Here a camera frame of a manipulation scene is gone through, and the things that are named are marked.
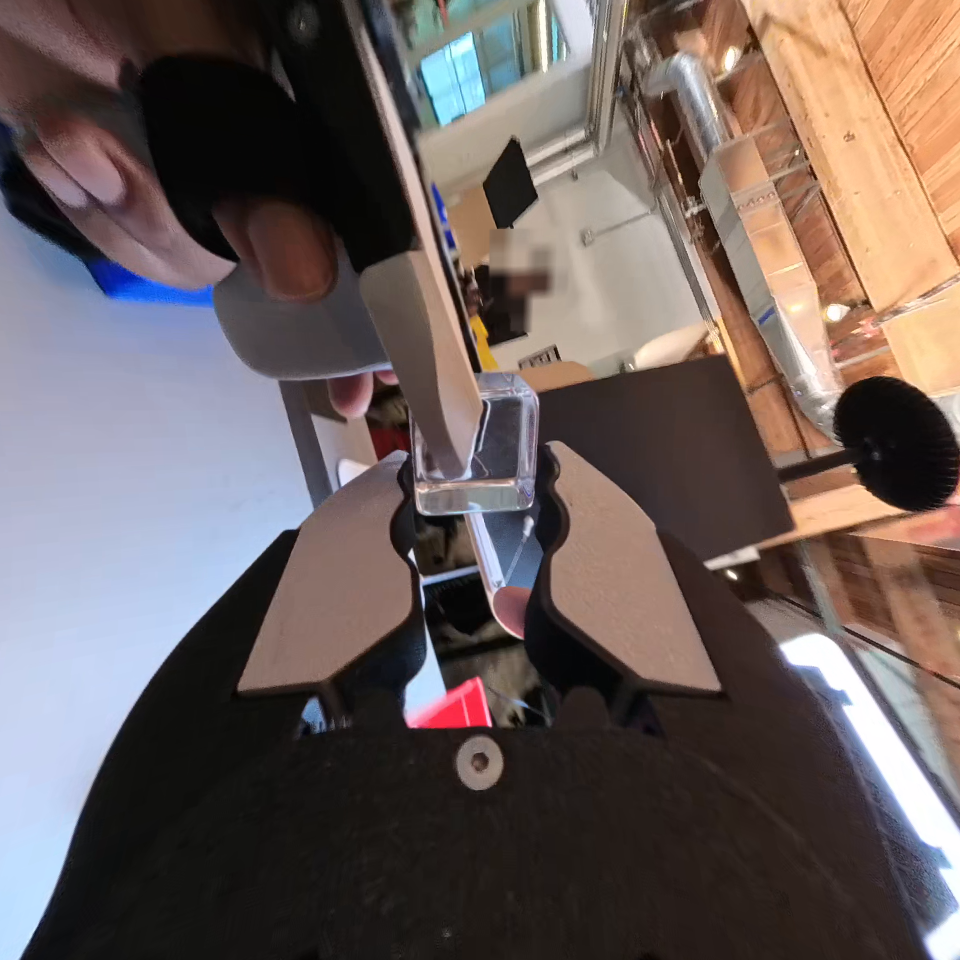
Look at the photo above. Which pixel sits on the yellow plastic bin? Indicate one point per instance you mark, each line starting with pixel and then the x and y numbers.
pixel 484 345

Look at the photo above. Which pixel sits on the black round disc on rod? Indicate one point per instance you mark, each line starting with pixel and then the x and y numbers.
pixel 900 446

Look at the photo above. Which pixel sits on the red plastic bin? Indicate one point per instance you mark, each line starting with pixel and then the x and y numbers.
pixel 454 709

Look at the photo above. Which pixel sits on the blue plastic bin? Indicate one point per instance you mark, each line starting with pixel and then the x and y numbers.
pixel 150 289

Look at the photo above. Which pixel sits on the black monitor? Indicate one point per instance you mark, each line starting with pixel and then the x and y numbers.
pixel 510 184

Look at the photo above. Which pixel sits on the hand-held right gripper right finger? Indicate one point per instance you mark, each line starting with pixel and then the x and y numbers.
pixel 622 592

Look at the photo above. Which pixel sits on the black panel board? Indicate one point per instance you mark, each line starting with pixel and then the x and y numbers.
pixel 660 457

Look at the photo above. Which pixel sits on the metal air duct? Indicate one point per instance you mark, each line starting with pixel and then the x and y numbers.
pixel 802 352

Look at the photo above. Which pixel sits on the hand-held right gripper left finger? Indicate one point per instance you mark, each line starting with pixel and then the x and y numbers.
pixel 330 592

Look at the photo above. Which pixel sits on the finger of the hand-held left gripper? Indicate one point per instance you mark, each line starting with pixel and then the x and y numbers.
pixel 424 337

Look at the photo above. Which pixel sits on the clear acrylic cube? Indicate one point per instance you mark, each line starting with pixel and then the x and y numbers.
pixel 510 450

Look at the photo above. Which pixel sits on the person's left hand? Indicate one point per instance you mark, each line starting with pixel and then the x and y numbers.
pixel 285 255

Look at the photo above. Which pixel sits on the wooden table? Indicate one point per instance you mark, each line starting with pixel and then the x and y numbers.
pixel 555 375

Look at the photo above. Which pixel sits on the person's right hand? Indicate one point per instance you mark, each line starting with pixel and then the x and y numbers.
pixel 514 611

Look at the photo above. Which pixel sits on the rectangular metal duct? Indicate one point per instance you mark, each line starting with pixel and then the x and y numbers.
pixel 750 225

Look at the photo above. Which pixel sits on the window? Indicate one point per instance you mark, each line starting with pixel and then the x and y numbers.
pixel 480 67

